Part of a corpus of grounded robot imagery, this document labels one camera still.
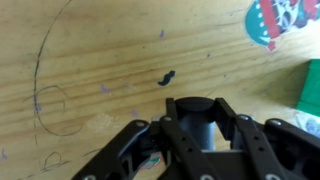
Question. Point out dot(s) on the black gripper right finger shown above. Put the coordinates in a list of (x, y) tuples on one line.
[(244, 135)]

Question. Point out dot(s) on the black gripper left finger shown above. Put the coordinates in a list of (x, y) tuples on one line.
[(189, 127)]

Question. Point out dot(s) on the green treasure chest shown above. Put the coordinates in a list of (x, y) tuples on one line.
[(309, 101)]

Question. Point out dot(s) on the wooden table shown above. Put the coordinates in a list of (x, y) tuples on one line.
[(73, 73)]

